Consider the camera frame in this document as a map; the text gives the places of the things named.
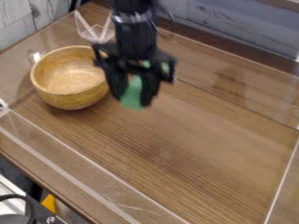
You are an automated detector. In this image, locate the brown wooden bowl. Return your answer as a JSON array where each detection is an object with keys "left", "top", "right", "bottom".
[{"left": 31, "top": 45, "right": 108, "bottom": 110}]

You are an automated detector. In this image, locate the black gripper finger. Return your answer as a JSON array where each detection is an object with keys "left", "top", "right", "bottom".
[
  {"left": 140, "top": 71, "right": 160, "bottom": 107},
  {"left": 101, "top": 61, "right": 128, "bottom": 101}
]

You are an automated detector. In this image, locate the black device with logo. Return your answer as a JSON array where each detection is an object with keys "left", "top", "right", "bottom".
[{"left": 33, "top": 204, "right": 68, "bottom": 224}]

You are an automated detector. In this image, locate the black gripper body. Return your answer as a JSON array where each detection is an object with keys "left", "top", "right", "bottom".
[{"left": 92, "top": 11, "right": 176, "bottom": 82}]

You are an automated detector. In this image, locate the green rectangular block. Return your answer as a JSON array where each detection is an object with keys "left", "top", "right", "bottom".
[{"left": 120, "top": 61, "right": 174, "bottom": 109}]

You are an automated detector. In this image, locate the yellow object under table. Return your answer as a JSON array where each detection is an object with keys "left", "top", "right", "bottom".
[{"left": 41, "top": 194, "right": 57, "bottom": 214}]

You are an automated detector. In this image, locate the clear acrylic barrier wall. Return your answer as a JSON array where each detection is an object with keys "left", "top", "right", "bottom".
[{"left": 0, "top": 16, "right": 299, "bottom": 224}]

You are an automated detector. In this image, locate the black cable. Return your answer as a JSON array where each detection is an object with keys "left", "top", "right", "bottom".
[{"left": 0, "top": 193, "right": 40, "bottom": 224}]

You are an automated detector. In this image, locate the clear acrylic corner bracket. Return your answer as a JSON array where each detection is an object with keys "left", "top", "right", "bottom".
[{"left": 73, "top": 10, "right": 115, "bottom": 44}]

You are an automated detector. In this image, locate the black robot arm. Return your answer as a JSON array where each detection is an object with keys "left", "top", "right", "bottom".
[{"left": 92, "top": 0, "right": 178, "bottom": 107}]

